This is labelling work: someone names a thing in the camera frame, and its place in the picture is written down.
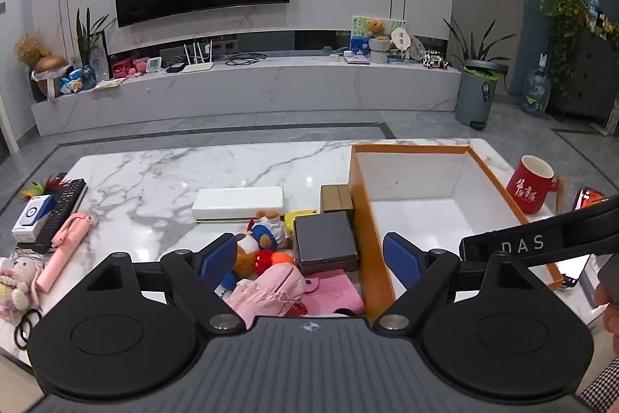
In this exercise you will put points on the long white box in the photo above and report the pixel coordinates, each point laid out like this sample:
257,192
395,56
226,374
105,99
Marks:
237,202

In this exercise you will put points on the brown teddy bear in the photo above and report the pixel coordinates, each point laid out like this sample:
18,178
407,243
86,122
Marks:
375,28

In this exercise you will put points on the yellow plastic item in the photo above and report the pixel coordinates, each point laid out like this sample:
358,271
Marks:
290,222

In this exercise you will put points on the white router with antennas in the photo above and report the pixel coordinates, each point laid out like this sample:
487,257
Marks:
197,63

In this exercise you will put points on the pink toys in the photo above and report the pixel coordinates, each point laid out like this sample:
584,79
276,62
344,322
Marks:
128,67

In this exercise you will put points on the orange-rimmed white box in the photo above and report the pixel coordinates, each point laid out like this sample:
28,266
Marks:
425,219

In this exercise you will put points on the person's houndstooth clothing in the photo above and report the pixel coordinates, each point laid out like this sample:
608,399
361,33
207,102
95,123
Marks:
602,386

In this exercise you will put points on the round white paper fan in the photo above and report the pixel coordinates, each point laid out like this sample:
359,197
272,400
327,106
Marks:
400,39

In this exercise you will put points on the red plush toy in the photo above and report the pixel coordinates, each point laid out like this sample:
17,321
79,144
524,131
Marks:
266,260

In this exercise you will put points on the blue water bottle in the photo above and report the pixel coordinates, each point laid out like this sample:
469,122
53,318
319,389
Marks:
536,93

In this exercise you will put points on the marble television console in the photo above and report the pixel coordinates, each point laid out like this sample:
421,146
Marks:
290,86

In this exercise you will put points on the blue snack packets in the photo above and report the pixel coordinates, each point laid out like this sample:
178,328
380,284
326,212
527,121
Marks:
72,81

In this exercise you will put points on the long-leaf potted plant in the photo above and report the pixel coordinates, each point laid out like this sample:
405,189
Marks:
476,45

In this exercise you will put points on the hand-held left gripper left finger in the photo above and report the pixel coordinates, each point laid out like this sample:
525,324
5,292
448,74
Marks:
218,257

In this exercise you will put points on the brown cardboard box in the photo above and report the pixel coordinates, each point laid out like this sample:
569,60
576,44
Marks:
334,197

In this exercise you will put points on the dark grey cabinet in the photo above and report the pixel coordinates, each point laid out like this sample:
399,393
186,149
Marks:
587,74

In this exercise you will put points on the trailing ivy plant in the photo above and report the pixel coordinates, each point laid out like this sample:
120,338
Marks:
563,26

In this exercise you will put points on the blue and white small box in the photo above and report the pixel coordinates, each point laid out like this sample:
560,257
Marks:
33,217

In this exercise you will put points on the dark grey square box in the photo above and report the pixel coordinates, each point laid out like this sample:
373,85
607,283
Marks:
325,241

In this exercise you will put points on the colourful feather ornament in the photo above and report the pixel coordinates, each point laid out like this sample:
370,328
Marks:
41,188

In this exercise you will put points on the smartphone with lit screen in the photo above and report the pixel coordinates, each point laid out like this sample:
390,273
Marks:
587,197

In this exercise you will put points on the red mug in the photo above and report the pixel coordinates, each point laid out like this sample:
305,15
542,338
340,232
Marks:
529,188

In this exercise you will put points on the blue and white plush toy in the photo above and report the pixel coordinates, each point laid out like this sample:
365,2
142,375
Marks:
258,239

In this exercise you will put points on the dried flower and gourd ornament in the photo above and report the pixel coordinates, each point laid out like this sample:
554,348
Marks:
43,64

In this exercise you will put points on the person's right hand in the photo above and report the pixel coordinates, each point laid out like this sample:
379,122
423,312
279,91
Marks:
612,321

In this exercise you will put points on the pink card wallet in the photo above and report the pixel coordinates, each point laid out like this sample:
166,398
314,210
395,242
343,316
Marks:
333,294

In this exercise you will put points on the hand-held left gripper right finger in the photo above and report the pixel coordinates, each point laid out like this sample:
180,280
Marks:
400,254

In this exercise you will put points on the grey trash bin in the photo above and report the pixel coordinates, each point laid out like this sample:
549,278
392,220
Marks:
476,98

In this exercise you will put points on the wooden stick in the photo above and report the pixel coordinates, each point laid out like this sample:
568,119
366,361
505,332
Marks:
561,195

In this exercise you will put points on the grey stone pot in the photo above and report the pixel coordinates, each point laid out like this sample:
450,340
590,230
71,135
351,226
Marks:
379,50

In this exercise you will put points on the pink quilted bag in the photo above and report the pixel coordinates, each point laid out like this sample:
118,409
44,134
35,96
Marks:
268,297

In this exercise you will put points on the small white desk clock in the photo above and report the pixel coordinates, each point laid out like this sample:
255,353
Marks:
154,64

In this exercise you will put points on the green plant in glass vase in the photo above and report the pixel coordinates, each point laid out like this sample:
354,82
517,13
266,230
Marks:
87,40

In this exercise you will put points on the pink selfie stick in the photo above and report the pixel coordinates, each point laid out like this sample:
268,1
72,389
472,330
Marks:
63,243

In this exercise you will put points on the crochet doll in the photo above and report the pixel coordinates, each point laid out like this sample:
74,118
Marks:
19,280

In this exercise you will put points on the black and white toy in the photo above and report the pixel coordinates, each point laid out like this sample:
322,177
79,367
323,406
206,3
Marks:
434,60

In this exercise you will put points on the black remote control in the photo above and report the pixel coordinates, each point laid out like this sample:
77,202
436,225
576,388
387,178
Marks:
65,207

